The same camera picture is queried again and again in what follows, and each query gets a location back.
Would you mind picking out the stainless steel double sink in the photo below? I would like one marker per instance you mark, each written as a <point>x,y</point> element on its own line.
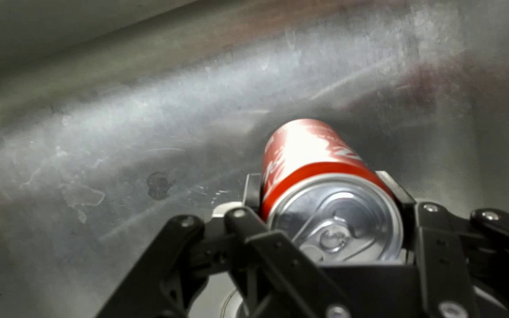
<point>119,117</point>

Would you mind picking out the red coca cola can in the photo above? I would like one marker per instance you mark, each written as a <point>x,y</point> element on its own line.
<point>318,177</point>

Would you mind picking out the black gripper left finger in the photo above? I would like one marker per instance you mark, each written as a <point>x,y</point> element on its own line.
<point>207,265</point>

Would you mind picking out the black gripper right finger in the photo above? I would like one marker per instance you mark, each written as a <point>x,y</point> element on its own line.
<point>460,258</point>

